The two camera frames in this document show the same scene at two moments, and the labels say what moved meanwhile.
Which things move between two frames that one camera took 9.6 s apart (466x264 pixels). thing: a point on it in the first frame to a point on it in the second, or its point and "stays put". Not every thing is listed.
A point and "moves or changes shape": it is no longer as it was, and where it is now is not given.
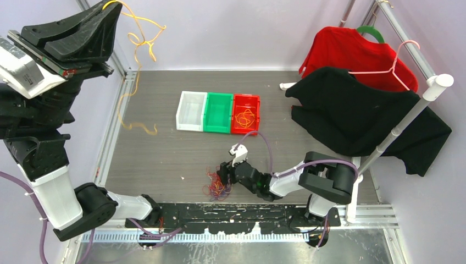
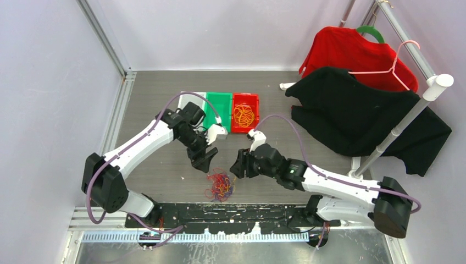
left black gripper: (84, 53) to (200, 161)
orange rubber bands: (245, 119) moves or changes shape
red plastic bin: (245, 113) stays put
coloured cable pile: (216, 189) stays put
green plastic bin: (218, 113) stays put
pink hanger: (392, 70) stays put
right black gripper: (226, 168) to (242, 163)
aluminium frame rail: (128, 78) stays put
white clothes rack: (431, 85) stays put
